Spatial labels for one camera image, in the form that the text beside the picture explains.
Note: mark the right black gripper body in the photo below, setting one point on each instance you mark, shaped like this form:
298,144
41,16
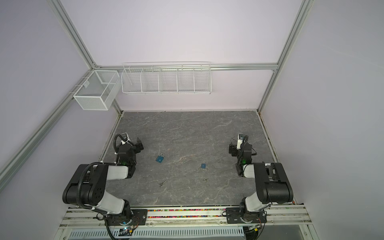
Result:
233,149

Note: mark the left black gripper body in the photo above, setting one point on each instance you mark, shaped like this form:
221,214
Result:
139,144

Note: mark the large teal padlock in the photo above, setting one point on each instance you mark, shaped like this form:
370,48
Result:
160,158

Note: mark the small teal padlock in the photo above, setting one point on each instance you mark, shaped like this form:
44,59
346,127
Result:
203,165

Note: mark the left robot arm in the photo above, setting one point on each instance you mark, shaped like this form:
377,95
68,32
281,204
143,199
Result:
87,187

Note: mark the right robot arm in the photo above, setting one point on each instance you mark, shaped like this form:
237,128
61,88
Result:
271,181

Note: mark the white mesh box basket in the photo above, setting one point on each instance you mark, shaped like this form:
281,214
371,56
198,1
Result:
99,90

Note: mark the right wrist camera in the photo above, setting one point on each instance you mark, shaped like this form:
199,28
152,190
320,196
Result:
240,140

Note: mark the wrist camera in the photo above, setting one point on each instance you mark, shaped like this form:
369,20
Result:
125,138
240,140

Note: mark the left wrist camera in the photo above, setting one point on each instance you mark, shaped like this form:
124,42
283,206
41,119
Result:
125,138

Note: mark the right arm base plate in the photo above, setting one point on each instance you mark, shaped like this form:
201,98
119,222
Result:
238,216

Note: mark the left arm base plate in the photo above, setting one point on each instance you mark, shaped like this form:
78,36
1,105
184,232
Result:
137,217

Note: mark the white wire shelf basket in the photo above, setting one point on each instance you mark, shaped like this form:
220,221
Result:
166,78

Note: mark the white vented cable duct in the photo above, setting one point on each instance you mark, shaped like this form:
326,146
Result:
156,233

